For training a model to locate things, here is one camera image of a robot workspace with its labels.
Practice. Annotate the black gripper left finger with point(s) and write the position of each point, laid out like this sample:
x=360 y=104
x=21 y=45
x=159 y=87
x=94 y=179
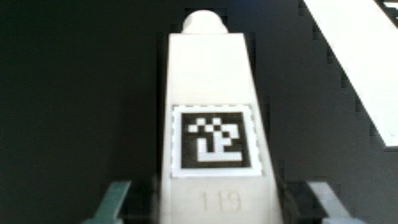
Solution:
x=108 y=209

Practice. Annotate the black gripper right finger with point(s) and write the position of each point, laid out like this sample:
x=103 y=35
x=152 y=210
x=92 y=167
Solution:
x=311 y=204

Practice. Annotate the white front barrier rail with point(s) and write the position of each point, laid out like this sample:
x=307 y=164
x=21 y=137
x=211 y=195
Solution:
x=360 y=35

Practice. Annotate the white desk leg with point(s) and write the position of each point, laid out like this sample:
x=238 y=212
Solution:
x=216 y=187

